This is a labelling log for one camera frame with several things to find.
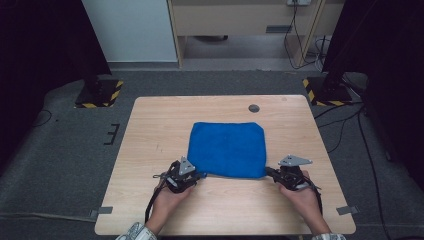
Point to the white panel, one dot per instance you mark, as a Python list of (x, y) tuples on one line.
[(130, 30)]

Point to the grey tape piece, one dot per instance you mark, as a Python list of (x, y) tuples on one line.
[(105, 210), (347, 210)]

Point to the blue towel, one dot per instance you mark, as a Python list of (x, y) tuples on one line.
[(228, 150)]

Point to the white power strip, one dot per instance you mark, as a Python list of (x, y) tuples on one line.
[(299, 2)]

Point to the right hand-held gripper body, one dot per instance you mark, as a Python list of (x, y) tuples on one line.
[(293, 173)]

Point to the person's right hand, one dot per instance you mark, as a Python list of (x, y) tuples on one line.
[(305, 200)]

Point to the person's left hand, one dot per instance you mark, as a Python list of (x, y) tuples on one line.
[(166, 205)]

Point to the striped black stand base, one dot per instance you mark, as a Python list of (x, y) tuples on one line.
[(100, 95), (328, 93)]

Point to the grey round table grommet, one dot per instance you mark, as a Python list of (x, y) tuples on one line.
[(254, 108)]

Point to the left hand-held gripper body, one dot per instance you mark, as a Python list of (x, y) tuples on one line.
[(180, 176)]

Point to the black curtain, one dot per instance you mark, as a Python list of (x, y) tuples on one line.
[(390, 66), (40, 66)]

